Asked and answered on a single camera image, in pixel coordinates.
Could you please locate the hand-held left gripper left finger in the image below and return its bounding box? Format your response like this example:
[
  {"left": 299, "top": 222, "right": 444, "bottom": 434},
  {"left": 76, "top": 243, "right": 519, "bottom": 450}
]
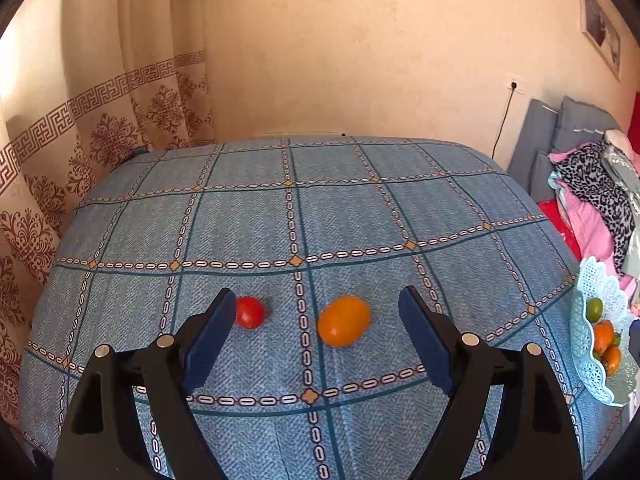
[{"left": 52, "top": 287, "right": 238, "bottom": 480}]

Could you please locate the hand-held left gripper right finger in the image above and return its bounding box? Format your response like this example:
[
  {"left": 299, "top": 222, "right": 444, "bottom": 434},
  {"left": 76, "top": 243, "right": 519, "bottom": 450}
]
[{"left": 397, "top": 285, "right": 583, "bottom": 480}]

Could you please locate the red tomato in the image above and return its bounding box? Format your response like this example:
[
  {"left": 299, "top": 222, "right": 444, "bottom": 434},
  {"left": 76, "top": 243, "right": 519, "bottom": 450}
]
[{"left": 235, "top": 296, "right": 266, "bottom": 330}]

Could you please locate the light blue lace basket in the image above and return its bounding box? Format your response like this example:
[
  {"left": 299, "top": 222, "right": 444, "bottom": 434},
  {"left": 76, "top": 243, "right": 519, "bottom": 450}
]
[{"left": 570, "top": 256, "right": 640, "bottom": 407}]

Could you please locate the oval orange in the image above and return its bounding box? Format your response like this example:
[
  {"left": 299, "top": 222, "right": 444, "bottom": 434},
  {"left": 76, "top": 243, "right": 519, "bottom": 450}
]
[{"left": 317, "top": 296, "right": 372, "bottom": 347}]

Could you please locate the pink cloth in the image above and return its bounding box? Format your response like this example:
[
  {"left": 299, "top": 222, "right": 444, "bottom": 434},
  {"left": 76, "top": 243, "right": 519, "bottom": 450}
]
[{"left": 547, "top": 170, "right": 636, "bottom": 291}]

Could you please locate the red cloth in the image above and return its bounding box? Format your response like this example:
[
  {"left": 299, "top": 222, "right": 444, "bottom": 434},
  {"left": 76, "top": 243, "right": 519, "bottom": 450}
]
[{"left": 537, "top": 199, "right": 583, "bottom": 261}]

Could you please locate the blue checkered bedsheet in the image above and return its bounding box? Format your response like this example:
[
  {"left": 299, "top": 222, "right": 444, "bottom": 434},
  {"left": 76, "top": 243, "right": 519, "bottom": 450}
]
[{"left": 20, "top": 136, "right": 631, "bottom": 480}]

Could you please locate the leopard print cloth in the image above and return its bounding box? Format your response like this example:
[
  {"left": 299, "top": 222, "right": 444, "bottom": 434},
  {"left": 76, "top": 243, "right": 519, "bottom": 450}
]
[{"left": 550, "top": 140, "right": 636, "bottom": 276}]

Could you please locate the grey green patterned cloth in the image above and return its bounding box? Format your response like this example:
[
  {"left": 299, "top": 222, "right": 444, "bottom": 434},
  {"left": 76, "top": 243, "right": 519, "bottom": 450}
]
[{"left": 602, "top": 145, "right": 640, "bottom": 221}]

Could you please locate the grey headboard cushion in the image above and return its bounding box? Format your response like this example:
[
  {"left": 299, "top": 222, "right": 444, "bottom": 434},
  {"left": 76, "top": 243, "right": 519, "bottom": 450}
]
[
  {"left": 552, "top": 95, "right": 618, "bottom": 153},
  {"left": 507, "top": 97, "right": 558, "bottom": 203}
]

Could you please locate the beige patterned curtain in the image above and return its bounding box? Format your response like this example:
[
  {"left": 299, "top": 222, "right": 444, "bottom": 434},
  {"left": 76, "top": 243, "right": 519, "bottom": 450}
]
[{"left": 0, "top": 0, "right": 216, "bottom": 411}]

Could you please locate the black power cable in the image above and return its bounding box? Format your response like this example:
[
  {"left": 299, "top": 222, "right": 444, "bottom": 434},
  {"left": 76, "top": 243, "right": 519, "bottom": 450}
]
[{"left": 492, "top": 89, "right": 515, "bottom": 158}]

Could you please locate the framed wall picture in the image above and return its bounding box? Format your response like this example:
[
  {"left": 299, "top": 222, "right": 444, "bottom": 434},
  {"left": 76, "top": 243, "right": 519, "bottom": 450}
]
[{"left": 576, "top": 0, "right": 623, "bottom": 81}]

